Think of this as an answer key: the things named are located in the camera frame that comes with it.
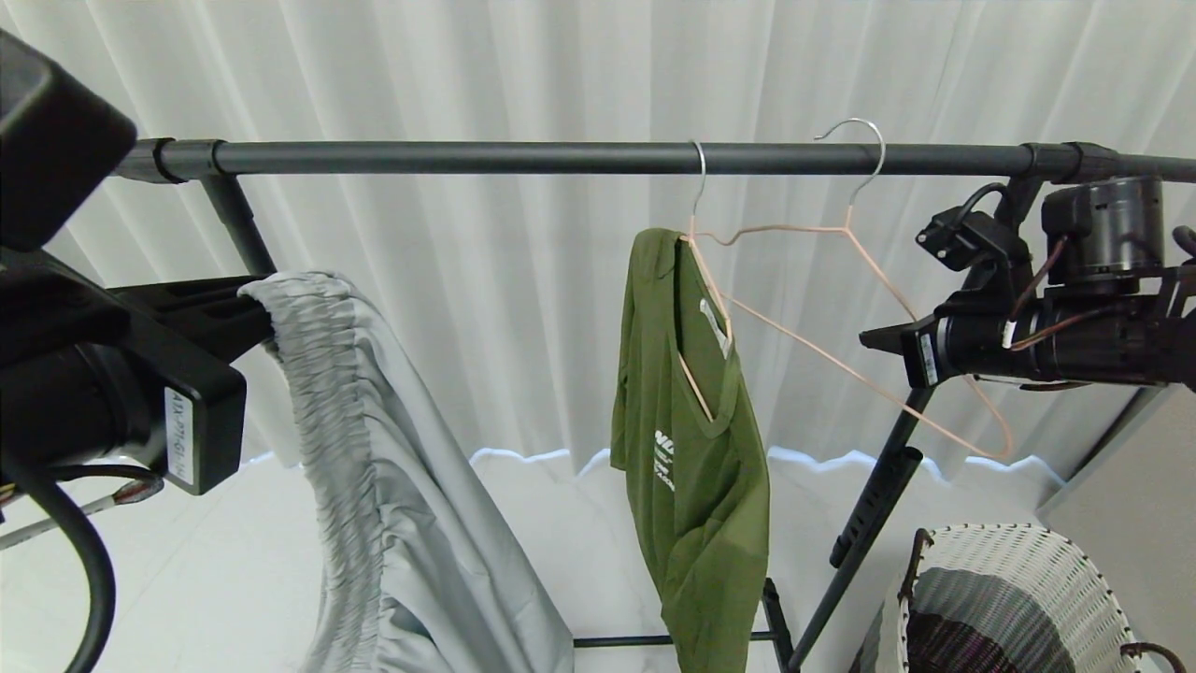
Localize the black clothes rack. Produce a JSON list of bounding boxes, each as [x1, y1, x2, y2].
[[110, 138, 1196, 673]]

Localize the green printed T-shirt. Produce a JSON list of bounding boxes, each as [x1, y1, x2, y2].
[[610, 227, 773, 673]]

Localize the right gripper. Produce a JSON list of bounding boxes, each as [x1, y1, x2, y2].
[[899, 290, 1196, 390]]

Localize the white laundry basket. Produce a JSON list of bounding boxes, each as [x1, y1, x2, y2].
[[876, 523, 1189, 673]]

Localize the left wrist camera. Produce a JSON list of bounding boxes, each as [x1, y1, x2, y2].
[[0, 28, 139, 253]]

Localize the pale grey shorts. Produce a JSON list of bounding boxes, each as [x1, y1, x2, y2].
[[238, 271, 576, 673]]

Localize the white curtain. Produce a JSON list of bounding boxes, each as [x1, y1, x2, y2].
[[0, 0, 1196, 487]]

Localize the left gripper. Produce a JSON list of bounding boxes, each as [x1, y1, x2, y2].
[[0, 248, 249, 496]]

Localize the pink clothes hanger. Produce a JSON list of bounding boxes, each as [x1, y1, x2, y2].
[[696, 118, 1016, 462], [676, 140, 736, 423]]

